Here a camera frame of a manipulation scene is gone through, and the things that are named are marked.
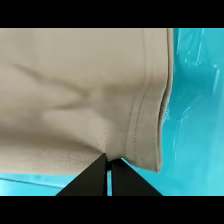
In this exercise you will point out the beige shirt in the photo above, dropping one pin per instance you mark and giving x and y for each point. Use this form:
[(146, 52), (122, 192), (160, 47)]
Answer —
[(76, 96)]

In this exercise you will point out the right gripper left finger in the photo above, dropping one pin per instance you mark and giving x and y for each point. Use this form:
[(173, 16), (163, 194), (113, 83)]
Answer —
[(91, 182)]

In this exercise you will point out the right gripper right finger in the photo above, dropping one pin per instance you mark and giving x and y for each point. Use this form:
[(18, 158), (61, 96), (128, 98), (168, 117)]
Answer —
[(128, 182)]

